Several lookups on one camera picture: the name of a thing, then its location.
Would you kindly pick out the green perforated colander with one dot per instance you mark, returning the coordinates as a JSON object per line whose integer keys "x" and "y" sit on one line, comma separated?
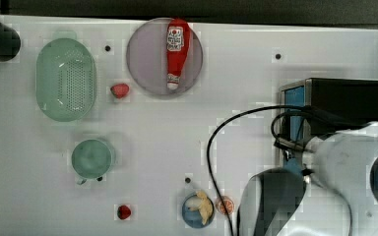
{"x": 65, "y": 78}

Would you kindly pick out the blue oven door with handle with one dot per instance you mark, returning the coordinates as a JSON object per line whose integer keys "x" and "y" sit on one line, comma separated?
{"x": 292, "y": 127}

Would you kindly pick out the grey round plate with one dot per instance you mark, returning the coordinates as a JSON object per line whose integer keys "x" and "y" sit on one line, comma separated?
{"x": 147, "y": 61}

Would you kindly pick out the orange half slice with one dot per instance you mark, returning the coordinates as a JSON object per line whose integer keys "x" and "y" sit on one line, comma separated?
{"x": 225, "y": 205}

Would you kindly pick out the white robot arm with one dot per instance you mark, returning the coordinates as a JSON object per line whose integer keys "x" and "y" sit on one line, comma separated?
{"x": 334, "y": 194}

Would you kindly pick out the peeled banana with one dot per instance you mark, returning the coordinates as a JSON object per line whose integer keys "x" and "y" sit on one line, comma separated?
{"x": 201, "y": 204}

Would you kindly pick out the blue bowl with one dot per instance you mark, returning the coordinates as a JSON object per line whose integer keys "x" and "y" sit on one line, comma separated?
{"x": 189, "y": 218}

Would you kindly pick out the red strawberry near table edge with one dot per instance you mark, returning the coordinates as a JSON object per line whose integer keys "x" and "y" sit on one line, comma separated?
{"x": 124, "y": 212}

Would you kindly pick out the black toaster oven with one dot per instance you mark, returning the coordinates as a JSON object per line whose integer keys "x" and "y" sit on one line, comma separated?
{"x": 343, "y": 101}

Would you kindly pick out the red strawberry near colander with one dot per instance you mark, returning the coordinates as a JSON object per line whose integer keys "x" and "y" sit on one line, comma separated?
{"x": 119, "y": 90}

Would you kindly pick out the red ketchup bottle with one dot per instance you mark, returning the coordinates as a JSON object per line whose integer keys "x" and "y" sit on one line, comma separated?
{"x": 177, "y": 45}

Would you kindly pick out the green mug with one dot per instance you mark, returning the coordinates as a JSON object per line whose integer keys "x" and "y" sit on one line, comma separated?
{"x": 91, "y": 159}

